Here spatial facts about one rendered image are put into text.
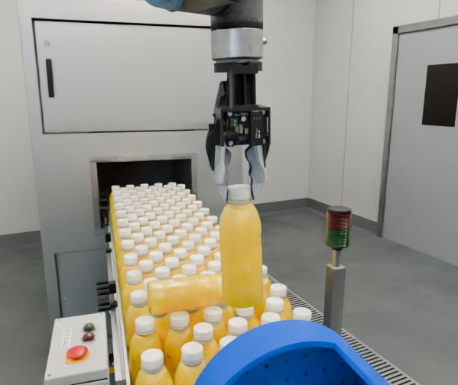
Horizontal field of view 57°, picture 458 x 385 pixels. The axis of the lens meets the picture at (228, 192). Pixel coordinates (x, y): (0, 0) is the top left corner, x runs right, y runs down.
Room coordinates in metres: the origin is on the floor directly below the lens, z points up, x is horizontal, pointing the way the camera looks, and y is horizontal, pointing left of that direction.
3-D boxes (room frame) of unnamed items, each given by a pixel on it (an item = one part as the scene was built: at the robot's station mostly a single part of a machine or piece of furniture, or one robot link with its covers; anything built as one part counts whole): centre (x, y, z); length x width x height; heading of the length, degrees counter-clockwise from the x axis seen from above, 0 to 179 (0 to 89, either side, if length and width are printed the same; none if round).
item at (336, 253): (1.07, -0.29, 1.18); 0.06 x 0.06 x 0.16
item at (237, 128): (0.64, -0.02, 1.53); 0.09 x 0.08 x 0.12; 9
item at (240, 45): (0.64, -0.02, 1.61); 0.08 x 0.08 x 0.05
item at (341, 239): (1.07, -0.29, 1.18); 0.06 x 0.06 x 0.05
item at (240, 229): (0.67, -0.02, 1.29); 0.07 x 0.07 x 0.19
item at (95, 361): (0.71, 0.28, 1.05); 0.20 x 0.10 x 0.10; 17
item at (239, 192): (0.67, -0.02, 1.39); 0.04 x 0.04 x 0.02
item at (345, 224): (1.07, -0.29, 1.23); 0.06 x 0.06 x 0.04
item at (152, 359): (0.67, 0.14, 1.09); 0.04 x 0.04 x 0.02
